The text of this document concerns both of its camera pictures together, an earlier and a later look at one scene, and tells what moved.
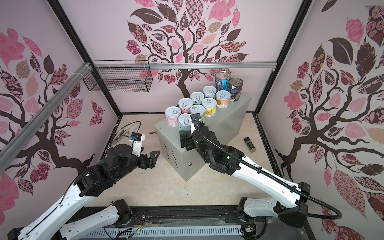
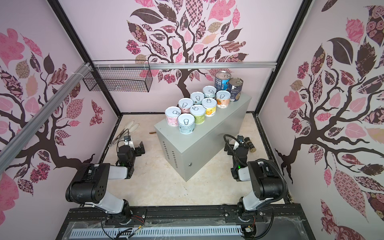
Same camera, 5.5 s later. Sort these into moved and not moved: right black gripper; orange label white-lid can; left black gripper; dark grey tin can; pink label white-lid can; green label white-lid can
Moved: right black gripper; left black gripper
Not moved: pink label white-lid can; dark grey tin can; orange label white-lid can; green label white-lid can
